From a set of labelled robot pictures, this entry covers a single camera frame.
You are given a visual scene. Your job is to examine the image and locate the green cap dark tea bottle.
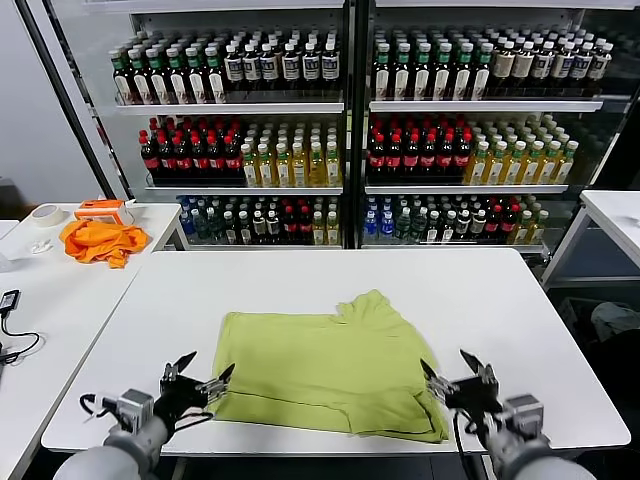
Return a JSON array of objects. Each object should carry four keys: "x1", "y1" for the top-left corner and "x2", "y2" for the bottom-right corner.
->
[
  {"x1": 413, "y1": 42, "x2": 434, "y2": 101},
  {"x1": 203, "y1": 45, "x2": 227, "y2": 105},
  {"x1": 184, "y1": 45, "x2": 208, "y2": 105},
  {"x1": 373, "y1": 42, "x2": 394, "y2": 101},
  {"x1": 452, "y1": 42, "x2": 475, "y2": 101},
  {"x1": 471, "y1": 42, "x2": 494, "y2": 101},
  {"x1": 127, "y1": 46, "x2": 153, "y2": 106},
  {"x1": 109, "y1": 47, "x2": 135, "y2": 106},
  {"x1": 165, "y1": 46, "x2": 190, "y2": 105},
  {"x1": 432, "y1": 42, "x2": 454, "y2": 101},
  {"x1": 393, "y1": 42, "x2": 414, "y2": 101},
  {"x1": 146, "y1": 46, "x2": 171, "y2": 106}
]

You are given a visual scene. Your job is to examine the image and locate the white drink display shelf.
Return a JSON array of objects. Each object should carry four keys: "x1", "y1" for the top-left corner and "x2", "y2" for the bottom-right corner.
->
[
  {"x1": 357, "y1": 0, "x2": 640, "y2": 256},
  {"x1": 82, "y1": 0, "x2": 354, "y2": 251}
]

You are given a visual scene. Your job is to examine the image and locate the black left gripper cable loop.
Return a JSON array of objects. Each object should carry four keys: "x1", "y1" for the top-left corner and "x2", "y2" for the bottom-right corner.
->
[{"x1": 172, "y1": 405, "x2": 216, "y2": 432}]

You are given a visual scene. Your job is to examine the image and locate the light green t-shirt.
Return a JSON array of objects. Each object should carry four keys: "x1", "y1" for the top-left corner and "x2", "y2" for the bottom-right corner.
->
[{"x1": 207, "y1": 288, "x2": 450, "y2": 445}]

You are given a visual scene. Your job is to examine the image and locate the beige masking tape roll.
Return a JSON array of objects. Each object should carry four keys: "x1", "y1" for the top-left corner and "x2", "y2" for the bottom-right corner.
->
[{"x1": 30, "y1": 203, "x2": 66, "y2": 227}]

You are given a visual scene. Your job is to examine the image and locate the black vertical shelf post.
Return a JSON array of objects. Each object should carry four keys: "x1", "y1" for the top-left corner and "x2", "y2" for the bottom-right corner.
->
[{"x1": 343, "y1": 0, "x2": 374, "y2": 250}]

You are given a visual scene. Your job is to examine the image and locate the white cap beige label bottle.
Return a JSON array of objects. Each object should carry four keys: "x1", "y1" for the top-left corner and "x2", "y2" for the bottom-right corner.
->
[
  {"x1": 491, "y1": 41, "x2": 518, "y2": 95},
  {"x1": 511, "y1": 41, "x2": 537, "y2": 95}
]

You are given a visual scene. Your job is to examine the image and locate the long white side table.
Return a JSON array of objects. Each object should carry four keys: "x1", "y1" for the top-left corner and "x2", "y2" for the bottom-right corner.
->
[{"x1": 0, "y1": 201, "x2": 182, "y2": 480}]

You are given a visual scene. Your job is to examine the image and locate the large white work table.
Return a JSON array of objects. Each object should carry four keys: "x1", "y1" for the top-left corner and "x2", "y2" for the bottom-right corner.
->
[{"x1": 40, "y1": 247, "x2": 632, "y2": 457}]

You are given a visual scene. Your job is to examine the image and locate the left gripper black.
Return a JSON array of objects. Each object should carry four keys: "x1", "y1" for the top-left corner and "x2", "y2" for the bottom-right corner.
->
[{"x1": 152, "y1": 350, "x2": 236, "y2": 444}]

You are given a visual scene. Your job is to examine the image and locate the thin black adapter cable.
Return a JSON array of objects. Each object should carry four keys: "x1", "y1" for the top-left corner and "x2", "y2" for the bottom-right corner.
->
[{"x1": 0, "y1": 309, "x2": 41, "y2": 369}]

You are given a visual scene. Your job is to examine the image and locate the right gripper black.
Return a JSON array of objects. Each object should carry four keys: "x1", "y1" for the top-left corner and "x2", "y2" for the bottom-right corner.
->
[{"x1": 419, "y1": 348, "x2": 505, "y2": 426}]

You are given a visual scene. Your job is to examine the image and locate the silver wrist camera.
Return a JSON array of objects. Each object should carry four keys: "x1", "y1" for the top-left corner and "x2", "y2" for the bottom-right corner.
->
[
  {"x1": 501, "y1": 393, "x2": 545, "y2": 440},
  {"x1": 115, "y1": 388, "x2": 156, "y2": 435}
]

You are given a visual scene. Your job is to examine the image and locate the orange and white box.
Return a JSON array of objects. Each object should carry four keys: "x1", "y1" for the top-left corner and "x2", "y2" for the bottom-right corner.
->
[{"x1": 73, "y1": 198, "x2": 137, "y2": 227}]

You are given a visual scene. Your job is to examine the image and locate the small red cap cola bottle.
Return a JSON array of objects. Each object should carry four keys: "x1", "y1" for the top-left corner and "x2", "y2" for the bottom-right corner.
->
[
  {"x1": 485, "y1": 203, "x2": 504, "y2": 242},
  {"x1": 501, "y1": 203, "x2": 519, "y2": 242},
  {"x1": 298, "y1": 199, "x2": 314, "y2": 245},
  {"x1": 282, "y1": 199, "x2": 299, "y2": 245}
]

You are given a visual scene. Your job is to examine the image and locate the white cap blue label bottle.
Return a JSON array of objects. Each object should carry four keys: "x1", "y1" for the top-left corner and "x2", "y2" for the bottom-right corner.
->
[
  {"x1": 587, "y1": 42, "x2": 614, "y2": 95},
  {"x1": 242, "y1": 43, "x2": 262, "y2": 92},
  {"x1": 260, "y1": 43, "x2": 281, "y2": 92},
  {"x1": 281, "y1": 42, "x2": 302, "y2": 92},
  {"x1": 549, "y1": 41, "x2": 577, "y2": 95},
  {"x1": 224, "y1": 43, "x2": 244, "y2": 92},
  {"x1": 569, "y1": 42, "x2": 596, "y2": 95},
  {"x1": 300, "y1": 42, "x2": 321, "y2": 92},
  {"x1": 530, "y1": 41, "x2": 557, "y2": 95},
  {"x1": 320, "y1": 41, "x2": 341, "y2": 92}
]

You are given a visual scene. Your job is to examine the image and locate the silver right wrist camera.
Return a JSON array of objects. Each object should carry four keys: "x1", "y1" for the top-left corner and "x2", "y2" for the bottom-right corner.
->
[{"x1": 501, "y1": 393, "x2": 545, "y2": 440}]

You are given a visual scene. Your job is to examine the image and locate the grey bundled cloth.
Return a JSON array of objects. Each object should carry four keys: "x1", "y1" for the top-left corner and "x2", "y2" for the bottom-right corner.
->
[{"x1": 591, "y1": 301, "x2": 640, "y2": 342}]

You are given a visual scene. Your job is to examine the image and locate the black slanted frame post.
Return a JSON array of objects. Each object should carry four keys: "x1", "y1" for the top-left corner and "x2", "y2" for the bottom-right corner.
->
[{"x1": 14, "y1": 0, "x2": 129, "y2": 201}]

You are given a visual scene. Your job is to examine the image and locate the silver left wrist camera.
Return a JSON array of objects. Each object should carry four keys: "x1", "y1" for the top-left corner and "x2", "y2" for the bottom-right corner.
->
[{"x1": 115, "y1": 388, "x2": 156, "y2": 435}]

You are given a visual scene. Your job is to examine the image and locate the crumpled orange cloth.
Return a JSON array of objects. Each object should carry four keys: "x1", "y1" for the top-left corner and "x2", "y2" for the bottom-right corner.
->
[{"x1": 58, "y1": 219, "x2": 151, "y2": 270}]

